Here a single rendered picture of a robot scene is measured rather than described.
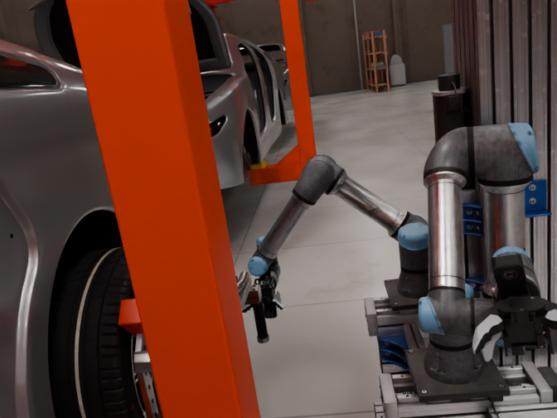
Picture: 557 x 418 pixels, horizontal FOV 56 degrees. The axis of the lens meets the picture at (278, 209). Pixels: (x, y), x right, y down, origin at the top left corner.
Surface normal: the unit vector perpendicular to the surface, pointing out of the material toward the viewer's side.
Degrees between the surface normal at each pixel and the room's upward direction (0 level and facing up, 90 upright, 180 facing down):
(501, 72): 90
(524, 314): 91
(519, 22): 90
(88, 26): 90
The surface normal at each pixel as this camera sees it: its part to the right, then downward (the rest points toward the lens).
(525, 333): -0.31, 0.31
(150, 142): -0.10, 0.29
